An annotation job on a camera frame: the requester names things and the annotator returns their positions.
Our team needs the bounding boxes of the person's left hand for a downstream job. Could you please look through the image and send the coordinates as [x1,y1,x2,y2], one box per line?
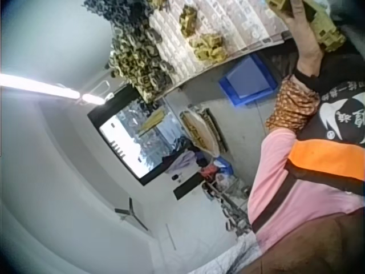
[282,0,325,77]

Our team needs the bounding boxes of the fluorescent light tube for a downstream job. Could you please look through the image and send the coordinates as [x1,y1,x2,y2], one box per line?
[0,72,107,106]

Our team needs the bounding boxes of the ceiling fan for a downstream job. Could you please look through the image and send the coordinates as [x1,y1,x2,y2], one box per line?
[113,196,149,232]

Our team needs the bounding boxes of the heap of dark toy parts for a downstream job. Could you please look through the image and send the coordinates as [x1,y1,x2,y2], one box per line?
[82,0,176,104]

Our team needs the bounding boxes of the black framed window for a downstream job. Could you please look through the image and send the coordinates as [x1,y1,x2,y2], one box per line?
[87,84,202,187]

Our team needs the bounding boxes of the metal rack with clutter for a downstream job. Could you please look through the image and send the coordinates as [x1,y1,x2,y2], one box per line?
[202,176,253,238]

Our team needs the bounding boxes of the heap of clothes and bags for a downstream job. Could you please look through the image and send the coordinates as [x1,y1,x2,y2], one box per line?
[161,144,237,200]

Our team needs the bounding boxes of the sack of tan parts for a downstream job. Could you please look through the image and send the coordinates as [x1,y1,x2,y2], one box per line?
[179,104,229,157]

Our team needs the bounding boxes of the blue plastic crate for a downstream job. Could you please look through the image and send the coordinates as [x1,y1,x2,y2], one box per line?
[218,53,279,107]

